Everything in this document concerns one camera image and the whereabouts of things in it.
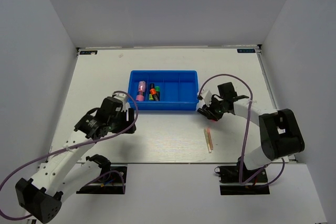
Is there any pink translucent stick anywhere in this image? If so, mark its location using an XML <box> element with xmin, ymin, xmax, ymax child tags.
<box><xmin>206</xmin><ymin>127</ymin><xmax>213</xmax><ymax>153</ymax></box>

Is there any pink capped tube of leads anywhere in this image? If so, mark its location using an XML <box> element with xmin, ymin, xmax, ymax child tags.
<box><xmin>135</xmin><ymin>81</ymin><xmax>146</xmax><ymax>101</ymax></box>

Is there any orange capped black highlighter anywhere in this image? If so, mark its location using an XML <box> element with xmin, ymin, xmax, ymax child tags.
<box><xmin>149</xmin><ymin>83</ymin><xmax>160</xmax><ymax>101</ymax></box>

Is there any green capped black highlighter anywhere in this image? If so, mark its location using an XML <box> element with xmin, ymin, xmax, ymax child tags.
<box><xmin>155</xmin><ymin>86</ymin><xmax>160</xmax><ymax>99</ymax></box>

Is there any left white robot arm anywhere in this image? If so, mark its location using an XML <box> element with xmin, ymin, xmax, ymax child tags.
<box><xmin>15</xmin><ymin>92</ymin><xmax>136</xmax><ymax>223</ymax></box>

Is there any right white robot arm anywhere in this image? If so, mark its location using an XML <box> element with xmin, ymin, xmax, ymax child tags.
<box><xmin>197</xmin><ymin>82</ymin><xmax>305</xmax><ymax>184</ymax></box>

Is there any blue plastic divided bin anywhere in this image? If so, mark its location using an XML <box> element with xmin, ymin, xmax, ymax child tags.
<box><xmin>128</xmin><ymin>70</ymin><xmax>198</xmax><ymax>111</ymax></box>

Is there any right blue corner label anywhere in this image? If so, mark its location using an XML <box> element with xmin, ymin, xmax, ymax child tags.
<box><xmin>237</xmin><ymin>48</ymin><xmax>256</xmax><ymax>54</ymax></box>

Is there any blue corner label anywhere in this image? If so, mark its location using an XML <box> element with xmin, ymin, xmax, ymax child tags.
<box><xmin>237</xmin><ymin>48</ymin><xmax>256</xmax><ymax>54</ymax></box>
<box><xmin>79</xmin><ymin>50</ymin><xmax>98</xmax><ymax>55</ymax></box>

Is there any left blue corner label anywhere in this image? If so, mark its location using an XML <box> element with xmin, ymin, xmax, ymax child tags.
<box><xmin>79</xmin><ymin>50</ymin><xmax>98</xmax><ymax>55</ymax></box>

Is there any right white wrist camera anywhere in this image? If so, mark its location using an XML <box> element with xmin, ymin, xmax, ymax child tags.
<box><xmin>197</xmin><ymin>89</ymin><xmax>212</xmax><ymax>106</ymax></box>

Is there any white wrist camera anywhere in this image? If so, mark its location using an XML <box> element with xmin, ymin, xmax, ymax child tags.
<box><xmin>197</xmin><ymin>89</ymin><xmax>212</xmax><ymax>106</ymax></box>
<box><xmin>112</xmin><ymin>92</ymin><xmax>134</xmax><ymax>123</ymax></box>

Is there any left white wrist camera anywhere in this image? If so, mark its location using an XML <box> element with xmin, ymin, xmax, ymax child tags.
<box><xmin>112</xmin><ymin>92</ymin><xmax>134</xmax><ymax>123</ymax></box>

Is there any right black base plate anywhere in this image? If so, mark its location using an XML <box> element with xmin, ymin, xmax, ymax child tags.
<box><xmin>214</xmin><ymin>165</ymin><xmax>270</xmax><ymax>196</ymax></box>

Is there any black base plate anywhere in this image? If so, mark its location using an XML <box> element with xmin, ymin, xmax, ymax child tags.
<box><xmin>76</xmin><ymin>166</ymin><xmax>128</xmax><ymax>195</ymax></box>
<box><xmin>214</xmin><ymin>165</ymin><xmax>270</xmax><ymax>196</ymax></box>

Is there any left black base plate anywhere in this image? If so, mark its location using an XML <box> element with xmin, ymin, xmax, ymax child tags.
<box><xmin>76</xmin><ymin>166</ymin><xmax>128</xmax><ymax>195</ymax></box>

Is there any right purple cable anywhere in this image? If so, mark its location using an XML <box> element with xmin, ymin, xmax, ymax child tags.
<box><xmin>199</xmin><ymin>73</ymin><xmax>286</xmax><ymax>187</ymax></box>

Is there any purple cable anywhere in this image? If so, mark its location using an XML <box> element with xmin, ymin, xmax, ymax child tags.
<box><xmin>199</xmin><ymin>73</ymin><xmax>286</xmax><ymax>187</ymax></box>
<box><xmin>0</xmin><ymin>90</ymin><xmax>139</xmax><ymax>221</ymax></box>

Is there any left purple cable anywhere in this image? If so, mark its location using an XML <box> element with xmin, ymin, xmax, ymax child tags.
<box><xmin>0</xmin><ymin>90</ymin><xmax>139</xmax><ymax>221</ymax></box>

